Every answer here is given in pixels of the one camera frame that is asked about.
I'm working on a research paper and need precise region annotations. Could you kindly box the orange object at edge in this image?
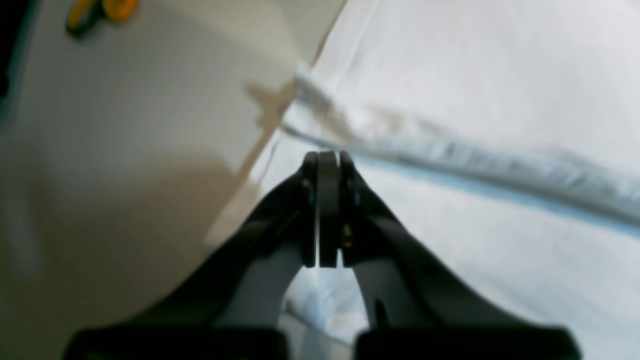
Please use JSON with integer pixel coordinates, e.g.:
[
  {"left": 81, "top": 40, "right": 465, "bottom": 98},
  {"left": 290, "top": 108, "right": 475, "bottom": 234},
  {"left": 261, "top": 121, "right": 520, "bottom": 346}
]
[{"left": 65, "top": 0, "right": 139, "bottom": 38}]

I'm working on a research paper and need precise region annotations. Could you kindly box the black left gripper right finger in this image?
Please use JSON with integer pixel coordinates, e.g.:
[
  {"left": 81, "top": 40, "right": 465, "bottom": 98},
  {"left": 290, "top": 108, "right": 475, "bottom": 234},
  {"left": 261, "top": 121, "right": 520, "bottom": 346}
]
[{"left": 318, "top": 152, "right": 582, "bottom": 360}]

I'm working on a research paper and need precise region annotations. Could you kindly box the white T-shirt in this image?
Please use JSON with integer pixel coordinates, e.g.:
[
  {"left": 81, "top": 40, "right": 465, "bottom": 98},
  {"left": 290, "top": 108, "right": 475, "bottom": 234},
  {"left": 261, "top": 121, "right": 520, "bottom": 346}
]
[{"left": 205, "top": 0, "right": 640, "bottom": 360}]

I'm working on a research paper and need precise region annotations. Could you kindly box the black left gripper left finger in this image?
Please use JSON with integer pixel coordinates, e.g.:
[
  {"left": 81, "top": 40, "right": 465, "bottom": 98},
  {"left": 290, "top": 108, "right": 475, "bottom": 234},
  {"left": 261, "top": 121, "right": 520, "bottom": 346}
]
[{"left": 63, "top": 152, "right": 319, "bottom": 360}]

